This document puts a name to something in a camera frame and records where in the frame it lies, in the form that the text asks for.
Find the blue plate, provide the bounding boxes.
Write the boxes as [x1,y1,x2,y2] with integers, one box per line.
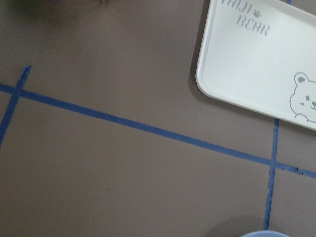
[241,230,288,237]

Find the cream bear tray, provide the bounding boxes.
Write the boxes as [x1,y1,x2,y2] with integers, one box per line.
[196,0,316,130]

